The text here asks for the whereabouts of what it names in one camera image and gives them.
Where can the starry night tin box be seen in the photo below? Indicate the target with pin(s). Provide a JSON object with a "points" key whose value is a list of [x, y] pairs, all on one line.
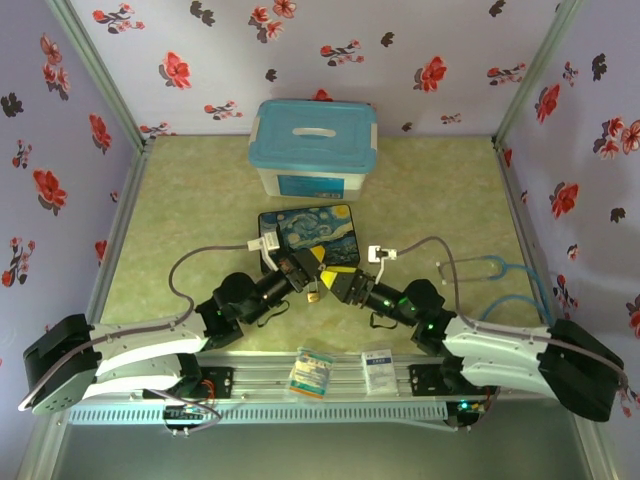
{"points": [[320, 227]]}

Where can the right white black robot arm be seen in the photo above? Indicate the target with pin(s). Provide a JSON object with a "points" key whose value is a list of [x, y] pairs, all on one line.
{"points": [[500, 340]]}

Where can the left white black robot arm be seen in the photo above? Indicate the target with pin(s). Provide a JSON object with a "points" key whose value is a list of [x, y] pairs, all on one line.
{"points": [[150, 340]]}

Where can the white blue printed packet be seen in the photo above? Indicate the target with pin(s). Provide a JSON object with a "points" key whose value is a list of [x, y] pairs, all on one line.
{"points": [[379, 372]]}

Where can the green printed plastic packet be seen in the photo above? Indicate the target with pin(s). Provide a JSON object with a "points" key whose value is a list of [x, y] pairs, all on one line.
{"points": [[311, 372]]}

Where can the blue stethoscope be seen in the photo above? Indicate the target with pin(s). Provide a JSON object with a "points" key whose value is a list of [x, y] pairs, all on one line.
{"points": [[500, 267]]}

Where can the blue lid plastic storage box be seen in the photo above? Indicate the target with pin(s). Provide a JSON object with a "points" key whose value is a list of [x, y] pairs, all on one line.
{"points": [[312, 132]]}

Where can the right controller circuit board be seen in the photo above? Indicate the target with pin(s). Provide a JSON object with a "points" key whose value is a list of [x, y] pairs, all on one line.
{"points": [[465, 412]]}

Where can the controller circuit board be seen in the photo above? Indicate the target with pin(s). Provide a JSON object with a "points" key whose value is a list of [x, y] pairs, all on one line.
{"points": [[182, 417], [465, 412]]}

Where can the left controller circuit board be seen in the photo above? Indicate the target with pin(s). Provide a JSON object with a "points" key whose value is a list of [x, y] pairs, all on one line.
{"points": [[182, 417]]}

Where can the right black mount plate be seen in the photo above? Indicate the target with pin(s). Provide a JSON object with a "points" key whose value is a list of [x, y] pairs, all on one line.
{"points": [[425, 380]]}

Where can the black mount plate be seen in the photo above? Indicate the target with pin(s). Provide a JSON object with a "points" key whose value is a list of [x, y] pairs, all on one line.
{"points": [[425, 380], [220, 382]]}

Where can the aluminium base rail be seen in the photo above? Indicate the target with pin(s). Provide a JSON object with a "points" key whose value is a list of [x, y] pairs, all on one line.
{"points": [[350, 380]]}

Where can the left black mount plate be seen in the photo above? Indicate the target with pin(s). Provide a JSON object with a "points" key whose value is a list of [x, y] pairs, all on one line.
{"points": [[220, 382]]}

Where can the aluminium table side rail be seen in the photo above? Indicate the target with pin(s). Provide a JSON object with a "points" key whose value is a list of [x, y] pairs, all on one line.
{"points": [[120, 225], [525, 225]]}

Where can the aluminium frame post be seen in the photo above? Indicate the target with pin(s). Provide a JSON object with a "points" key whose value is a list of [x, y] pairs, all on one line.
{"points": [[535, 75], [100, 75]]}

